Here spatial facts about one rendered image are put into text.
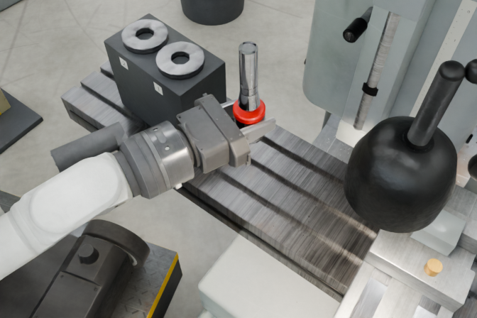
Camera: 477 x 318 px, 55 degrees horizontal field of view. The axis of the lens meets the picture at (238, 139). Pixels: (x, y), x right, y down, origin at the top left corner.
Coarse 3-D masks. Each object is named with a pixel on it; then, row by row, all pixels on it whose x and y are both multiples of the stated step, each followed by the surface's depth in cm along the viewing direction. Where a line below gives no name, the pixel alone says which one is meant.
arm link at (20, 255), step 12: (0, 216) 56; (0, 228) 54; (12, 228) 54; (0, 240) 53; (12, 240) 53; (0, 252) 53; (12, 252) 53; (24, 252) 54; (0, 264) 53; (12, 264) 54; (24, 264) 56; (0, 276) 54
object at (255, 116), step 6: (234, 102) 66; (234, 108) 65; (240, 108) 65; (258, 108) 65; (264, 108) 65; (234, 114) 65; (240, 114) 65; (246, 114) 65; (252, 114) 65; (258, 114) 65; (264, 114) 65; (240, 120) 65; (246, 120) 64; (252, 120) 64; (258, 120) 65
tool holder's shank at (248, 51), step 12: (240, 48) 56; (252, 48) 56; (240, 60) 58; (252, 60) 57; (240, 72) 59; (252, 72) 58; (240, 84) 61; (252, 84) 60; (240, 96) 63; (252, 96) 62; (252, 108) 63
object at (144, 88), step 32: (128, 32) 90; (160, 32) 90; (128, 64) 88; (160, 64) 84; (192, 64) 84; (224, 64) 87; (128, 96) 99; (160, 96) 87; (192, 96) 84; (224, 96) 93
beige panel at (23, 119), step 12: (0, 96) 220; (12, 96) 233; (0, 108) 223; (12, 108) 228; (24, 108) 228; (0, 120) 223; (12, 120) 223; (24, 120) 223; (36, 120) 223; (0, 132) 219; (12, 132) 219; (24, 132) 220; (0, 144) 214; (12, 144) 218
